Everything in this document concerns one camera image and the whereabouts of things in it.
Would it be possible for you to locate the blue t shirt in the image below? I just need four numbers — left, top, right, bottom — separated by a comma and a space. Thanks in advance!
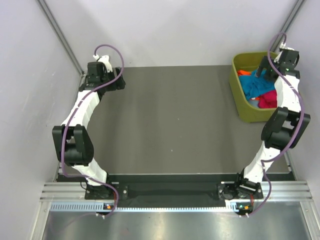
238, 70, 275, 101

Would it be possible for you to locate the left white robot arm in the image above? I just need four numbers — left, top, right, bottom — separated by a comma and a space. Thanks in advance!
52, 61, 126, 199

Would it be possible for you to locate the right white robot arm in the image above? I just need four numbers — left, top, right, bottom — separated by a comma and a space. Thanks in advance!
217, 44, 311, 201

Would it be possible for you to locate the orange t shirt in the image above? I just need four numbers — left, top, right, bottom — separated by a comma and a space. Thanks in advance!
237, 70, 252, 77

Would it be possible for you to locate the magenta t shirt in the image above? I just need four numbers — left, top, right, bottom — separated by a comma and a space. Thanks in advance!
258, 90, 278, 109

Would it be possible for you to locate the olive green plastic bin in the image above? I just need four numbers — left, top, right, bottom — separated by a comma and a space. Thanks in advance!
228, 51, 276, 123

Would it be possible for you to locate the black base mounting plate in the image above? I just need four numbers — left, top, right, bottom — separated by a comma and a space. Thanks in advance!
84, 181, 263, 201

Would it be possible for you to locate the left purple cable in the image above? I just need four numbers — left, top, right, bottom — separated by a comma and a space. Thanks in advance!
59, 44, 125, 218

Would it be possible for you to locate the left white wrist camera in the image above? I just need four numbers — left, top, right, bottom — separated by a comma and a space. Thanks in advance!
93, 54, 113, 73

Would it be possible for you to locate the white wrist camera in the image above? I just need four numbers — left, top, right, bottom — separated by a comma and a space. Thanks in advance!
273, 42, 292, 64
93, 54, 113, 73

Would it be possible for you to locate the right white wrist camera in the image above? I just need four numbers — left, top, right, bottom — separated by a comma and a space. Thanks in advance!
273, 42, 292, 64

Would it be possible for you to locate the right corner aluminium post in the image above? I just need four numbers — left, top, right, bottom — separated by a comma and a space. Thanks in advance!
271, 0, 307, 52

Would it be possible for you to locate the corner aluminium post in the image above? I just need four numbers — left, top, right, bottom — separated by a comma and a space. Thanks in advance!
271, 0, 307, 52
35, 0, 84, 76

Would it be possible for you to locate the left corner aluminium post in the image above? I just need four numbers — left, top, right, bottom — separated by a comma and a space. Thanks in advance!
35, 0, 84, 76

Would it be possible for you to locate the aluminium frame rail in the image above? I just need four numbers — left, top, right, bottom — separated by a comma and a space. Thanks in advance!
40, 181, 313, 202

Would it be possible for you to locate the grey slotted cable duct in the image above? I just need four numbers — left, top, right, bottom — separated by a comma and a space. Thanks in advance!
50, 202, 252, 213

